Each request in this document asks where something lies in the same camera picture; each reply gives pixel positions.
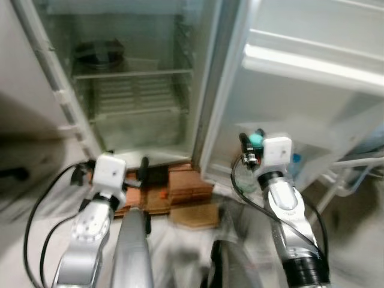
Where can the silver robot left leg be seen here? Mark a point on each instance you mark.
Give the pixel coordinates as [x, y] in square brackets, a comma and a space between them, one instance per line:
[132, 252]

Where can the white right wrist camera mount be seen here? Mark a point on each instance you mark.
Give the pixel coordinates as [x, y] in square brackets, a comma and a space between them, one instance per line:
[277, 155]

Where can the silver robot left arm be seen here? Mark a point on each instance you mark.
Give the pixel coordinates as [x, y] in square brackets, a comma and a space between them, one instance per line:
[87, 234]

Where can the white-framed folding table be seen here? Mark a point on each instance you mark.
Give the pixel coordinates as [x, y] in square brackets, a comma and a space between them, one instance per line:
[360, 161]

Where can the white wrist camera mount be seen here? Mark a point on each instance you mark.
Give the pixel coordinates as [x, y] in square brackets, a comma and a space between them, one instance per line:
[110, 171]
[277, 155]

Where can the clear crisper drawer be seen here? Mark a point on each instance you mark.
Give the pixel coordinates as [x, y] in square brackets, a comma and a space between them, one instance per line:
[135, 126]

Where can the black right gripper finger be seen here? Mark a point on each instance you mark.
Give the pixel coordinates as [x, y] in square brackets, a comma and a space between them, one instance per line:
[243, 143]
[261, 131]

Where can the black round container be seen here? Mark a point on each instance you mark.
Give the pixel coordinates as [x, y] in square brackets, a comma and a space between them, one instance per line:
[99, 54]

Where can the white open fridge body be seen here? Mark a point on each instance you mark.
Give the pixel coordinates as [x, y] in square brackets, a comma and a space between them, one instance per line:
[150, 30]

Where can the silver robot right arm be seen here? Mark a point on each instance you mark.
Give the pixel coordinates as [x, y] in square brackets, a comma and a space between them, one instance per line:
[282, 204]

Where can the glass fridge shelf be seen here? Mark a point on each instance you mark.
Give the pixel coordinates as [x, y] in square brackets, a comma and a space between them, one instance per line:
[138, 73]

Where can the clear bottle teal cap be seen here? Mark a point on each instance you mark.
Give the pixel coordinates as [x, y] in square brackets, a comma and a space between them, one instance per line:
[257, 140]

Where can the orange-red clay brick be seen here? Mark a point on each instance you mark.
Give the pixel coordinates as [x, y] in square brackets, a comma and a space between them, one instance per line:
[191, 179]
[189, 199]
[133, 197]

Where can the water bottle blue cap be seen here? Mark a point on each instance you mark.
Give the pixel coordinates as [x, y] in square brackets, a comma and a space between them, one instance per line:
[295, 165]

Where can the long white door shelf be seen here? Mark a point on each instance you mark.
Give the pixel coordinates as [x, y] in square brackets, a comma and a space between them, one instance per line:
[300, 63]

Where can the silver robot right leg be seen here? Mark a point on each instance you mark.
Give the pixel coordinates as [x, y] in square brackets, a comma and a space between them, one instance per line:
[231, 270]

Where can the small orange object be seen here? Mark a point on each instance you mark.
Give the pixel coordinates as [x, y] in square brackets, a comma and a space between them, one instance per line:
[162, 194]

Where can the blue fabric bundle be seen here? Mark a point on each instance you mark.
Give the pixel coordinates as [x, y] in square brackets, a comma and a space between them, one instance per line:
[372, 141]

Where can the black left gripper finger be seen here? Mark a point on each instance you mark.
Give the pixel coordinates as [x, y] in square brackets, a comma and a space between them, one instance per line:
[110, 152]
[144, 169]

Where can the clear-fronted door bottle shelf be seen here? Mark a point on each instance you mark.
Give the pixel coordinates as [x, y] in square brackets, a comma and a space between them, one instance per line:
[327, 156]

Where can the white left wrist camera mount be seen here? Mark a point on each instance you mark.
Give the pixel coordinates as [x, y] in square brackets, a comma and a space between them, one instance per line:
[110, 171]

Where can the silver robot leg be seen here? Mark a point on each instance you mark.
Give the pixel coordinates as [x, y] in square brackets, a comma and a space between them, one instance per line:
[132, 252]
[231, 270]

